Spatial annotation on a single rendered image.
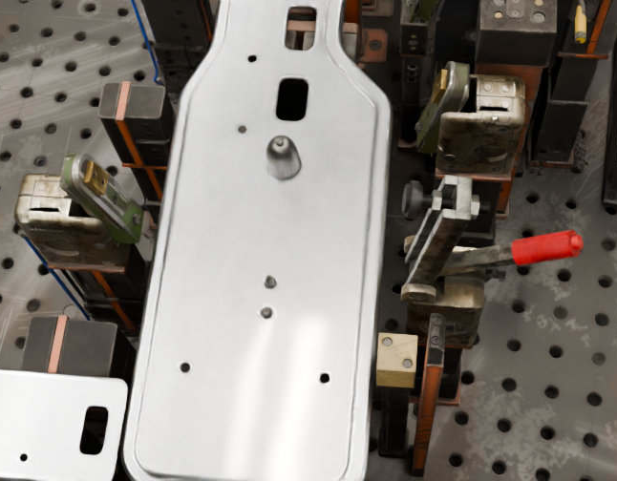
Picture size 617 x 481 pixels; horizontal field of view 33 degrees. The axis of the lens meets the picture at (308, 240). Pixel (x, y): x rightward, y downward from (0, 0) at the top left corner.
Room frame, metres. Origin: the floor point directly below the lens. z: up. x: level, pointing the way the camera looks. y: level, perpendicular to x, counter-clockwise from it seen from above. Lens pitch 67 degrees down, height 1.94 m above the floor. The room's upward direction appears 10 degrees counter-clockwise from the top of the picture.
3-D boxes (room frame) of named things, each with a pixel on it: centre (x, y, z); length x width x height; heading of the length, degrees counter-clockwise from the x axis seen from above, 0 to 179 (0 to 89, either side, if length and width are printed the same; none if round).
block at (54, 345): (0.34, 0.24, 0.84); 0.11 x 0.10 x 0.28; 76
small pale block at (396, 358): (0.26, -0.06, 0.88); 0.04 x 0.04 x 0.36; 76
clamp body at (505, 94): (0.49, -0.19, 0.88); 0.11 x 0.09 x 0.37; 76
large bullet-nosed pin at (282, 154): (0.49, 0.01, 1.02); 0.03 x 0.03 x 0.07
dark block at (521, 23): (0.55, -0.23, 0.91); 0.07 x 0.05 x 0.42; 76
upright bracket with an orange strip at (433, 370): (0.23, -0.08, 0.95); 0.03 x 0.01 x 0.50; 166
